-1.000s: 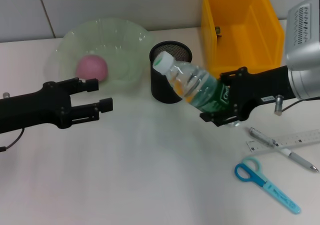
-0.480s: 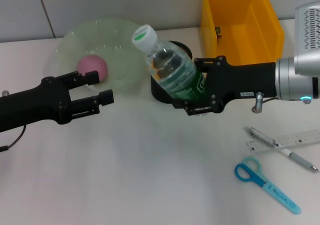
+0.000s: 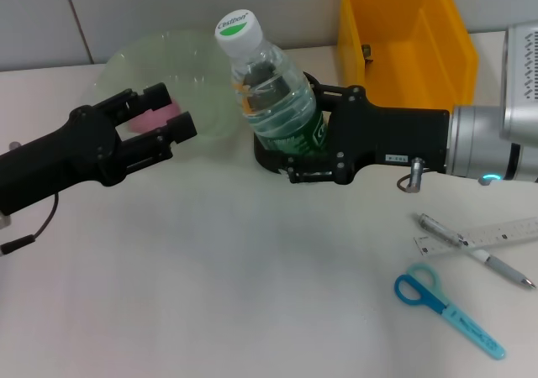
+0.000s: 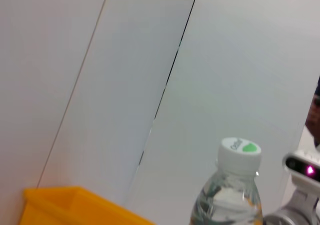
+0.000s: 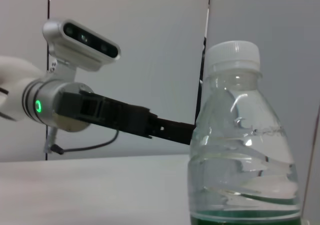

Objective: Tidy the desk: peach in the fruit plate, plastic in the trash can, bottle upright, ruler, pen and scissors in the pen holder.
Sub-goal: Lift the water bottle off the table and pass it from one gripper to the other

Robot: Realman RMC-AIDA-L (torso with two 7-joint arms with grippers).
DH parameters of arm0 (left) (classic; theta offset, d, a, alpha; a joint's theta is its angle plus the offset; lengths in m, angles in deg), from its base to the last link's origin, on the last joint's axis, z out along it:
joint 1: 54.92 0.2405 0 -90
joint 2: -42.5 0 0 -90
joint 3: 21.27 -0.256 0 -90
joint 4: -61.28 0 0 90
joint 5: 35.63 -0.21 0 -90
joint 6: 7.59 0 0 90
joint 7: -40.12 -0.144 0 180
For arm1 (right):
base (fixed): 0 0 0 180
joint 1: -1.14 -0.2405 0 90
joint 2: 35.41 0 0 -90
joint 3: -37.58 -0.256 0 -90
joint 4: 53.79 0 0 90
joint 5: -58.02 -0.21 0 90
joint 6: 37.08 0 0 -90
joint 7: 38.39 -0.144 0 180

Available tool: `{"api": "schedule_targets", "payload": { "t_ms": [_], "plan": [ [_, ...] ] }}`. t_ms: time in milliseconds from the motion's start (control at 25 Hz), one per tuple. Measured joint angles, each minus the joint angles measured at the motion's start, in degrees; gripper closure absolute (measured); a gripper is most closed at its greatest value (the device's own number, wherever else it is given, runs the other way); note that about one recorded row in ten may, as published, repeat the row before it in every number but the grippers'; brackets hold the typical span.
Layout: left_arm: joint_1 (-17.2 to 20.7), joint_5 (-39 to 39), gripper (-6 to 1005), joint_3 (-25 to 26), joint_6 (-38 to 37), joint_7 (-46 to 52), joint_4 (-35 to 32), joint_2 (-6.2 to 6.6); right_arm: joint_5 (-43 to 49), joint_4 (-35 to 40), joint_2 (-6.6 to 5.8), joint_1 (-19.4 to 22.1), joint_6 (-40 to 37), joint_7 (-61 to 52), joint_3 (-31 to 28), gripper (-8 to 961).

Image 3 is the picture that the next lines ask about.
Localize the pale green glass fruit plate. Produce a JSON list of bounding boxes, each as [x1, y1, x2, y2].
[[92, 29, 253, 142]]

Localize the blue scissors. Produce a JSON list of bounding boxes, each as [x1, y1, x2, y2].
[[393, 262, 507, 361]]

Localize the clear plastic ruler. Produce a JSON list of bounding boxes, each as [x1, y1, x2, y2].
[[413, 217, 538, 258]]

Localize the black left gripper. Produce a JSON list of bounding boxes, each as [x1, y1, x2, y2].
[[0, 81, 199, 216]]

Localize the clear water bottle green label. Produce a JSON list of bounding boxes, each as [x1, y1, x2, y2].
[[214, 8, 331, 156]]

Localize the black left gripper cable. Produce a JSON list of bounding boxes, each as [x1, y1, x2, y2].
[[0, 192, 60, 257]]

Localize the pink peach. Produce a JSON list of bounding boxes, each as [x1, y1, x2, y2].
[[128, 100, 182, 134]]

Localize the yellow plastic bin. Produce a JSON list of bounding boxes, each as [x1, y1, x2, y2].
[[337, 0, 480, 110]]

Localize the grey white ballpoint pen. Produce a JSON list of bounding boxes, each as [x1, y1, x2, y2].
[[417, 213, 537, 290]]

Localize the black mesh pen cup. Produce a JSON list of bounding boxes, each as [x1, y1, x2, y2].
[[253, 71, 333, 176]]

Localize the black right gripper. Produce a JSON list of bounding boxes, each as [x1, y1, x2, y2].
[[277, 78, 453, 186]]

